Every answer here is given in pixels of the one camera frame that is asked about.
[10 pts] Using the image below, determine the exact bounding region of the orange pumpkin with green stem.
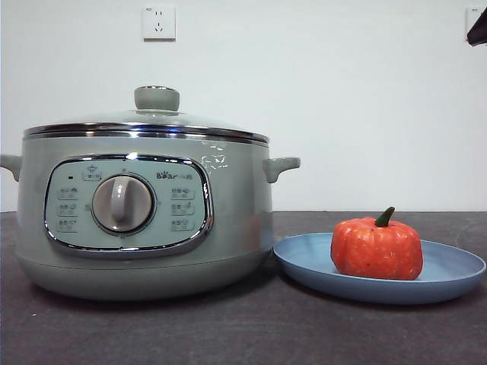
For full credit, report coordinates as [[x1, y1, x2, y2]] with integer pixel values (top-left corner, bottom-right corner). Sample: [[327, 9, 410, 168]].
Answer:
[[329, 206, 425, 281]]

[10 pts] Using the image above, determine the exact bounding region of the glass lid with green knob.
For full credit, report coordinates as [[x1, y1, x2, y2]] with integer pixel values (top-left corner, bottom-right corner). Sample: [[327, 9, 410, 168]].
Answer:
[[23, 85, 269, 148]]

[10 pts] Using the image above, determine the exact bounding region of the blue round plate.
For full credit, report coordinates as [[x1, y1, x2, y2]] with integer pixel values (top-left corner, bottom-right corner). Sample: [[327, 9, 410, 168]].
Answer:
[[272, 232, 487, 306]]

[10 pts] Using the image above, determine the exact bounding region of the pale green electric steamer pot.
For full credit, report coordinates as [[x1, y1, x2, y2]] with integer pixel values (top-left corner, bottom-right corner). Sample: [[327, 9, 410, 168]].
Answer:
[[0, 127, 301, 302]]

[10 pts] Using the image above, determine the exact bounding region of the white wall socket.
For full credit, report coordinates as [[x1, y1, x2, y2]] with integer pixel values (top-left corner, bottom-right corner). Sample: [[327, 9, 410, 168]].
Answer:
[[142, 5, 177, 42], [465, 7, 483, 41]]

